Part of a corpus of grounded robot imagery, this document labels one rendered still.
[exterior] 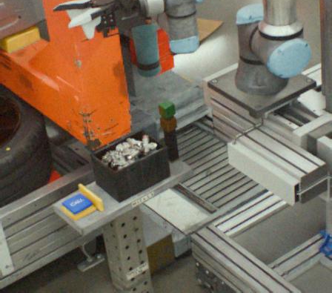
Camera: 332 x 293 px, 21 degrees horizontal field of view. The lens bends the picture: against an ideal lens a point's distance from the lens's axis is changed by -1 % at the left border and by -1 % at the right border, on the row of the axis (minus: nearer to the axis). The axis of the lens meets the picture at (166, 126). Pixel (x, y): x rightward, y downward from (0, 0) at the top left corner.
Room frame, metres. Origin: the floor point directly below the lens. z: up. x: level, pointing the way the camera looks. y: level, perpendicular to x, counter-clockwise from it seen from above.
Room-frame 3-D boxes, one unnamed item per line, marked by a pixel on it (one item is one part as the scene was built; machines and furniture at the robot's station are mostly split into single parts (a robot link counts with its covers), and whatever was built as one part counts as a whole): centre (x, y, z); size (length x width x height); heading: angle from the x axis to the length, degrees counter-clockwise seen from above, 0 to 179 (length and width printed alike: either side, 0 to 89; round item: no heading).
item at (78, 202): (2.16, 0.30, 0.47); 0.07 x 0.07 x 0.02; 34
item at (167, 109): (2.37, -0.01, 0.64); 0.04 x 0.04 x 0.04; 34
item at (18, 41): (2.90, 0.50, 0.71); 0.14 x 0.14 x 0.05; 34
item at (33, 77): (2.76, 0.40, 0.69); 0.52 x 0.17 x 0.35; 34
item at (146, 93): (3.21, 0.09, 0.32); 0.40 x 0.30 x 0.28; 124
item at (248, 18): (2.16, -0.29, 0.98); 0.13 x 0.12 x 0.14; 17
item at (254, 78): (2.17, -0.28, 0.87); 0.15 x 0.15 x 0.10
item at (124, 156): (2.28, 0.12, 0.51); 0.20 x 0.14 x 0.13; 122
